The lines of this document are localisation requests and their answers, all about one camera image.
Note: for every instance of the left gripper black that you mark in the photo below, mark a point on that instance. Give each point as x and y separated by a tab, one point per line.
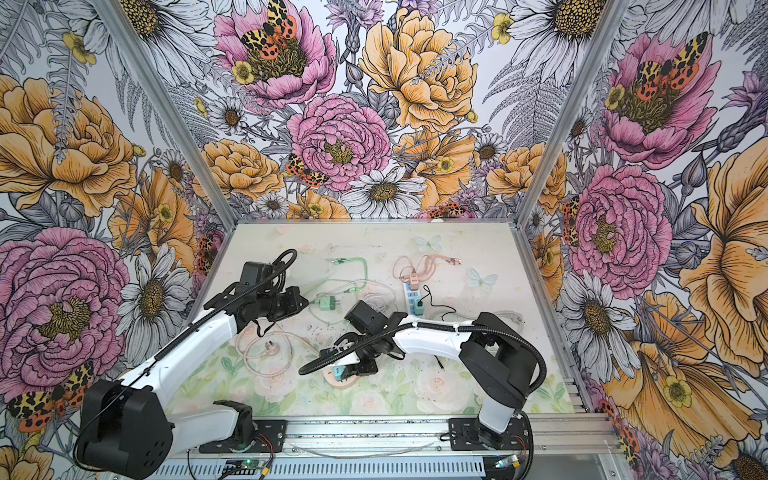
296	304

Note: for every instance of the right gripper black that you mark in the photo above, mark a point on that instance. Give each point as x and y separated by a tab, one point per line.
362	369

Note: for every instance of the white blue power strip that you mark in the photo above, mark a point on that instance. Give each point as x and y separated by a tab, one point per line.
411	298

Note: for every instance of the green charger adapter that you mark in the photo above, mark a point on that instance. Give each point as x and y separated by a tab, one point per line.
327	302

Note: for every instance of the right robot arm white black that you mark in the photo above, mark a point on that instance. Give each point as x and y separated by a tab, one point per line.
507	367

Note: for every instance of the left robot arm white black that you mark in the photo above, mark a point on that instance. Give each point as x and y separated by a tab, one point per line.
149	387

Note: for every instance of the round pink power socket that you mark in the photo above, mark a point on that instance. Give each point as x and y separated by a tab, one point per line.
336	381

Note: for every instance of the green circuit board right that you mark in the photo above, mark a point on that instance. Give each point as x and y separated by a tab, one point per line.
509	462

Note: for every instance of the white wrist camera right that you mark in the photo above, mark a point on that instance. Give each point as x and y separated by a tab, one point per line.
350	358

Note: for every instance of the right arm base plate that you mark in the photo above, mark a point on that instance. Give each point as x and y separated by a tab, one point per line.
468	434

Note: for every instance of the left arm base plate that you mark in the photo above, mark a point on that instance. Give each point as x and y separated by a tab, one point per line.
266	436

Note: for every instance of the aluminium front rail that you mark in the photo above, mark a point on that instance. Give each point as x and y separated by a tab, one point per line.
360	438

